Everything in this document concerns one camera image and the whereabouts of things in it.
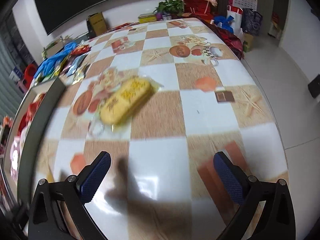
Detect shallow grey cardboard tray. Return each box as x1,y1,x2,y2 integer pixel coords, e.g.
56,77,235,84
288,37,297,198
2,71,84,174
1,77,66,218

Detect yellow rice cracker packet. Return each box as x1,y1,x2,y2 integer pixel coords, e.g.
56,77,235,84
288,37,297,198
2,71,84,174
99,76,162,129

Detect dark red snack packet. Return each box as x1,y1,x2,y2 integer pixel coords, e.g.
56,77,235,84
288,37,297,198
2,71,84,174
17,102,38,135

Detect red gold-print snack packet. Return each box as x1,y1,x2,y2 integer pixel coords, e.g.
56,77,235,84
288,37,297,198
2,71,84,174
29,93,46,112

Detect small colourful candy packet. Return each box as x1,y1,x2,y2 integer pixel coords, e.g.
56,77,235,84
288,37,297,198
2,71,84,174
72,64,90,85

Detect light blue snack packet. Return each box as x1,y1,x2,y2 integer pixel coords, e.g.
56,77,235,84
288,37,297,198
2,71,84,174
66,54,87,77

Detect black paper bag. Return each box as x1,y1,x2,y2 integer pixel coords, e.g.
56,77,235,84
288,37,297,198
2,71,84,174
308,74,320,99

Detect blue rubber gloves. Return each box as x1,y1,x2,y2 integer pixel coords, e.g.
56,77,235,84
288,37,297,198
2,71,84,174
33,42,76,79

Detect red plastic child chair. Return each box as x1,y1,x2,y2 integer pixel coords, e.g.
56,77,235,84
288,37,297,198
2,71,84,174
23,63,37,89

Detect blue white carton box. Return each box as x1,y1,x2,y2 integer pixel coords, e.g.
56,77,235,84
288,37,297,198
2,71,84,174
9,67,23,83

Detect red chili snack packet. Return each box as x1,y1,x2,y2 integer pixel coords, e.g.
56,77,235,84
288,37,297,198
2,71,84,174
70,45,91,56

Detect dark red cloth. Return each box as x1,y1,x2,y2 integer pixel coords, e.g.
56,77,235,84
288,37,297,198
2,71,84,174
195,15,244,60

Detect white paper gift bag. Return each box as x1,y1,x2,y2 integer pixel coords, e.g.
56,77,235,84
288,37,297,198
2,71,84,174
227,5,243,36

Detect black and gold bag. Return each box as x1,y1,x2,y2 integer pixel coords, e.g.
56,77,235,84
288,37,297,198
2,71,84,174
86,12,107,39

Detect blue ribbon gift bag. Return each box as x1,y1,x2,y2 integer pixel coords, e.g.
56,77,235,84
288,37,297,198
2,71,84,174
214,16,234,34

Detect dark patterned tote bag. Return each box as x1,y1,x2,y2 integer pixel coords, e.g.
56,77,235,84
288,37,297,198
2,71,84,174
241,8,263,36

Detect yellow tin box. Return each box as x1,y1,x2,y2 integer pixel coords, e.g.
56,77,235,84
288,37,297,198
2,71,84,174
138,12,157,24

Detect green potted plant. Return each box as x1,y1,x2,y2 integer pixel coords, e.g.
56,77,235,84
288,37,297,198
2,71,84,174
153,0,184,21

